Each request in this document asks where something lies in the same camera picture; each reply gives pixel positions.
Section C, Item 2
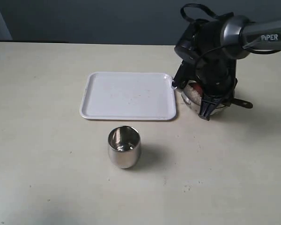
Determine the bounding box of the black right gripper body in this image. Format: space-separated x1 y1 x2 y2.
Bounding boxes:
191 20 236 97

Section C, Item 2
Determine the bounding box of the dark red wooden spoon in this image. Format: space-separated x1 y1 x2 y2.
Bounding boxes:
189 82 253 109

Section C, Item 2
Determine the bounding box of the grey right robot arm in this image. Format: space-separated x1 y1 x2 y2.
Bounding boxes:
172 15 281 120

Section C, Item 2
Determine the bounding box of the steel bowl of rice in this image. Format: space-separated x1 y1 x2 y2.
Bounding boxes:
181 79 236 115

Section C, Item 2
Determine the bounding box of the stainless steel cup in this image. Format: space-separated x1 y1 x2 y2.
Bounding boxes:
108 126 141 169

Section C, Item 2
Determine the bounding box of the white rectangular plastic tray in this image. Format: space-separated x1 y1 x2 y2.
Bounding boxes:
80 72 177 121

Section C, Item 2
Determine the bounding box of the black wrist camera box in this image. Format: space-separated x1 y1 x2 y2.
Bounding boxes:
174 23 200 65

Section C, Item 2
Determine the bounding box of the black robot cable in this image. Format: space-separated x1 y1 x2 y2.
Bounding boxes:
179 2 281 71

